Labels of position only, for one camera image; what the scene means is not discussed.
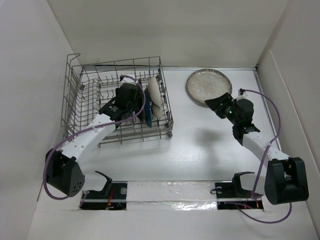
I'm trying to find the silver metal rail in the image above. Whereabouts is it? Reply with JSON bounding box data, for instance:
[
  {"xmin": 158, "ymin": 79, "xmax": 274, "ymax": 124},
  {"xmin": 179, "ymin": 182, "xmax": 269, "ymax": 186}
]
[{"xmin": 82, "ymin": 195, "xmax": 254, "ymax": 204}]

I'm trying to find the silver metal plate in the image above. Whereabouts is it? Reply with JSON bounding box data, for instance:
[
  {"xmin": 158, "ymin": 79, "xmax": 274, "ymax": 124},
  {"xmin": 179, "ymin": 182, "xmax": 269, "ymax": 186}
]
[{"xmin": 137, "ymin": 110, "xmax": 145, "ymax": 123}]

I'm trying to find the cream divided plate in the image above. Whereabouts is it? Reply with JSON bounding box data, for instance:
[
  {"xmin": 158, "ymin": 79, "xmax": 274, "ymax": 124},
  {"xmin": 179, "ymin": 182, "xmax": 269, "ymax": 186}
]
[{"xmin": 147, "ymin": 77, "xmax": 162, "ymax": 120}]

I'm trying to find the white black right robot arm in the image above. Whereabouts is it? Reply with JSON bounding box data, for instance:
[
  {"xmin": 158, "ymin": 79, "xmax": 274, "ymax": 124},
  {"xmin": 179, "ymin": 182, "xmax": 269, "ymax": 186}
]
[{"xmin": 205, "ymin": 89, "xmax": 309, "ymax": 205}]

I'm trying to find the speckled beige round plate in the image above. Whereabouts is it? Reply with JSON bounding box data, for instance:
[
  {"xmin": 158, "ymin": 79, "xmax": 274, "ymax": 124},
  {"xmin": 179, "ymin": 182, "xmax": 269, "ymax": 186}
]
[{"xmin": 185, "ymin": 68, "xmax": 233, "ymax": 108}]

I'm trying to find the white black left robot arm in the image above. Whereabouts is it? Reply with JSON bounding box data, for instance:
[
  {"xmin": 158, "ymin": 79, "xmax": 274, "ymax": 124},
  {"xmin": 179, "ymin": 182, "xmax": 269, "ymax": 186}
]
[{"xmin": 42, "ymin": 75, "xmax": 146, "ymax": 201}]

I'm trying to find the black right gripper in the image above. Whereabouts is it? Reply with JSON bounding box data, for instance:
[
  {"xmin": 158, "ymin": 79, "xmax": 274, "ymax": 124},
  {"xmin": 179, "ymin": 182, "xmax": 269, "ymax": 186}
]
[{"xmin": 205, "ymin": 92, "xmax": 240, "ymax": 126}]

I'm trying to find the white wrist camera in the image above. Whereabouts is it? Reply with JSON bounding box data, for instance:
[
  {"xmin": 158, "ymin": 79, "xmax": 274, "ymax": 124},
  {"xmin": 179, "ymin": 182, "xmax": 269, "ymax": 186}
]
[
  {"xmin": 237, "ymin": 88, "xmax": 248, "ymax": 99},
  {"xmin": 119, "ymin": 74, "xmax": 136, "ymax": 86}
]

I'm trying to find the blue shell shaped dish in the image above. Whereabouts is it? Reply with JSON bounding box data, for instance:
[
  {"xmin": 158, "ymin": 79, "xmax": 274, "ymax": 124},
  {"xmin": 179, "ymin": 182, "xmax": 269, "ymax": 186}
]
[{"xmin": 143, "ymin": 88, "xmax": 152, "ymax": 128}]

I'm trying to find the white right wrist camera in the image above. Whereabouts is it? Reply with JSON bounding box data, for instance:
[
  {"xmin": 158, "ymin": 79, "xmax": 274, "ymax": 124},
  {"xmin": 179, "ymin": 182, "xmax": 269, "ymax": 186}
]
[{"xmin": 237, "ymin": 88, "xmax": 248, "ymax": 99}]

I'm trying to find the grey wire dish rack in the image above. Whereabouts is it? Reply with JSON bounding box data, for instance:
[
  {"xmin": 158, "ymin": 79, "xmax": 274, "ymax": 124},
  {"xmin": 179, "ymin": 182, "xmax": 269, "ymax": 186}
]
[{"xmin": 60, "ymin": 53, "xmax": 174, "ymax": 144}]

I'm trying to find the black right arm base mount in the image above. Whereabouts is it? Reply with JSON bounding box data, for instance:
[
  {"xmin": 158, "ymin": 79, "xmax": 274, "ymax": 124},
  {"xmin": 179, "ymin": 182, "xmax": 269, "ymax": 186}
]
[{"xmin": 210, "ymin": 171, "xmax": 264, "ymax": 210}]

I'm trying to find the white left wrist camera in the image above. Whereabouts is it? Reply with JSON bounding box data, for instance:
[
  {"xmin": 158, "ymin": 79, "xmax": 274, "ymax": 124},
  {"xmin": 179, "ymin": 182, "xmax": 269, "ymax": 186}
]
[{"xmin": 119, "ymin": 74, "xmax": 136, "ymax": 86}]

